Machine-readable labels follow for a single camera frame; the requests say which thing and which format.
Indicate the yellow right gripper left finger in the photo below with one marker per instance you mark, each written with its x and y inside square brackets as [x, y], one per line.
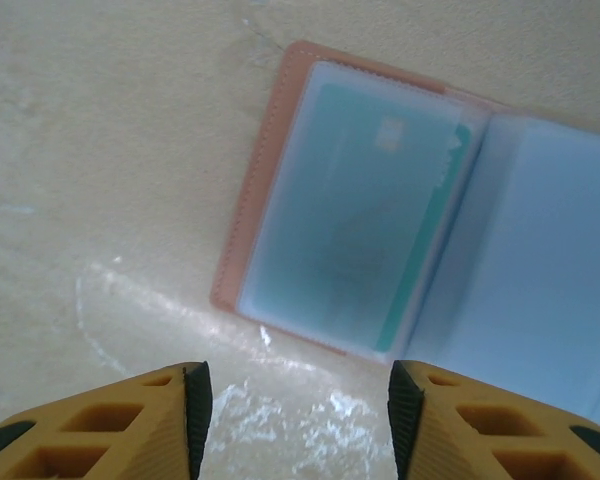
[105, 435]

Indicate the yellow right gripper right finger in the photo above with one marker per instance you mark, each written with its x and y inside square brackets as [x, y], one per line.
[505, 435]

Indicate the mint green credit card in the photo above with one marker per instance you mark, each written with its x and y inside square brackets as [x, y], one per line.
[415, 270]

